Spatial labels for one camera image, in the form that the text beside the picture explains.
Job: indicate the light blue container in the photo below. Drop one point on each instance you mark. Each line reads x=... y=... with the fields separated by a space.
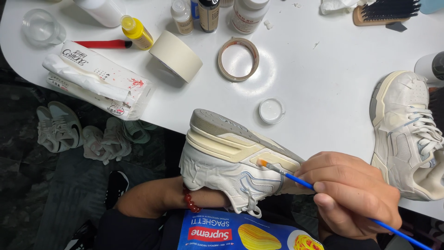
x=432 y=5

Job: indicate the pair of grey sneakers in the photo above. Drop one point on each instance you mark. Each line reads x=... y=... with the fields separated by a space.
x=59 y=128

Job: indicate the clear plastic cup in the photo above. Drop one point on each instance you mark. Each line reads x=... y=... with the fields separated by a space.
x=43 y=27

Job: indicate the small black wedge piece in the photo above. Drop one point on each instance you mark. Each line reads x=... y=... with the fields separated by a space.
x=396 y=26

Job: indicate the pair of pale pink sneakers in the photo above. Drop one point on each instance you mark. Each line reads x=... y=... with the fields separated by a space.
x=104 y=142

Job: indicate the crumpled white tissue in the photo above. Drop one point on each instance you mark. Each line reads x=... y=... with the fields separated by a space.
x=336 y=6

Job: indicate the white tissue packet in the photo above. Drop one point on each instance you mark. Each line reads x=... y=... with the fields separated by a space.
x=100 y=81

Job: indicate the person's black clothing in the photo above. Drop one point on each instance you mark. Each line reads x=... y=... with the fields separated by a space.
x=131 y=232

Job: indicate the white bottle with dark label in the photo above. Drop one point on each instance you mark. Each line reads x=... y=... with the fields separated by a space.
x=430 y=67

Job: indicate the white taped sneaker with laces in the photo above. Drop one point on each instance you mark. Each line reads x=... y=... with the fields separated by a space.
x=406 y=139

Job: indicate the pale green sneaker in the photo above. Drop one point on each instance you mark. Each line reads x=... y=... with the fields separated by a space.
x=137 y=132

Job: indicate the wide cream masking tape roll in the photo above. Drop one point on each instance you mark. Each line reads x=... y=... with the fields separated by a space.
x=175 y=55

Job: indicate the yellow paint bottle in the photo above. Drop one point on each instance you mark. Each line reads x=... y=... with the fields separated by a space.
x=138 y=33

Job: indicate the wooden brush with black bristles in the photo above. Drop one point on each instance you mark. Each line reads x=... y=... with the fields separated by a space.
x=385 y=12

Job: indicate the thin masking tape roll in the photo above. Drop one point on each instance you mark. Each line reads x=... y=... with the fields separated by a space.
x=222 y=67

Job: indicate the red marker pen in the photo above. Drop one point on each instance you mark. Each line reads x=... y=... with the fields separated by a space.
x=100 y=44

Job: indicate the white bottle with red print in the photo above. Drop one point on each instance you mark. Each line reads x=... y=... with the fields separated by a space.
x=248 y=15

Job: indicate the small clear bottle beige label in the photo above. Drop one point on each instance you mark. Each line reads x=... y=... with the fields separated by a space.
x=182 y=19

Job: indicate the small lid with white paint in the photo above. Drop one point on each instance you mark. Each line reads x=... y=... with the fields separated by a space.
x=272 y=110

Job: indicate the large white plastic bottle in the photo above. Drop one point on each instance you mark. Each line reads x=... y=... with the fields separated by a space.
x=100 y=12

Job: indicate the black bottle with label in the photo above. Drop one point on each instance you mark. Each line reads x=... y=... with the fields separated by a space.
x=208 y=15

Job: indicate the person's right hand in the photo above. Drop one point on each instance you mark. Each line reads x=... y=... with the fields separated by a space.
x=360 y=194

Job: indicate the blue bottle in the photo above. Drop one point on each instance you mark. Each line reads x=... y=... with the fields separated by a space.
x=194 y=8

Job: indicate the white sneaker with grey sole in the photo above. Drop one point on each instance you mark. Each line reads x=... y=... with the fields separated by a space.
x=222 y=163

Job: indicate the person's black shoe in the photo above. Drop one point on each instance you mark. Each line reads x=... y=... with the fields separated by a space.
x=116 y=189
x=81 y=238

